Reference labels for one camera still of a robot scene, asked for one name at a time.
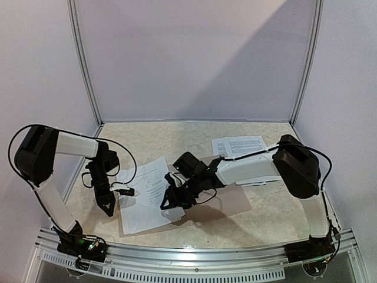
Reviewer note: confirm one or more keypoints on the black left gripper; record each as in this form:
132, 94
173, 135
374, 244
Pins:
104, 198

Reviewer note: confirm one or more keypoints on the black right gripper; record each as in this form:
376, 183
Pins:
179, 194

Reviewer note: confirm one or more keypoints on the printed white sheet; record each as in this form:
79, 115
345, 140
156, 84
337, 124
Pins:
142, 212
150, 186

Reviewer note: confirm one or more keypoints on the pink paper folder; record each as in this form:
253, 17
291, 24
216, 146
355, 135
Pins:
229, 201

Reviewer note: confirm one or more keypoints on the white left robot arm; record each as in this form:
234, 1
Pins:
34, 162

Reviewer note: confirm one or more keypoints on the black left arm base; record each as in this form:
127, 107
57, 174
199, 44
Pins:
90, 247

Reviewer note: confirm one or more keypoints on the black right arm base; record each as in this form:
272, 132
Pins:
312, 248

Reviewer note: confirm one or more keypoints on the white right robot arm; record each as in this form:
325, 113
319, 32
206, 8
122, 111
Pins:
298, 166

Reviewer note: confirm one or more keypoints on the white paper stack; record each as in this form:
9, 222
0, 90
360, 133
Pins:
240, 146

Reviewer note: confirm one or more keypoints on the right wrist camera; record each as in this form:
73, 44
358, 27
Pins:
173, 180

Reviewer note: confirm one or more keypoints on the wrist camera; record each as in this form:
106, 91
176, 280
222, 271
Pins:
173, 180
123, 190

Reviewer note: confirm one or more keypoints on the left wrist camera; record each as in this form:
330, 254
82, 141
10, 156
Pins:
123, 190

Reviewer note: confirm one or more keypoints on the aluminium front rail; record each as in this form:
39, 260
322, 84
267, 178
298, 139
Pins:
129, 263

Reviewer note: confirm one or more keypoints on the aluminium frame left post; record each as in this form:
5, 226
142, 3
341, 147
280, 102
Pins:
79, 47

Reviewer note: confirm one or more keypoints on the aluminium frame post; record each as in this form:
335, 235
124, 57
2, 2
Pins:
313, 40
79, 47

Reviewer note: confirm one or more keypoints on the aluminium frame right post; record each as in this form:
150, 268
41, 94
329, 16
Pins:
313, 40

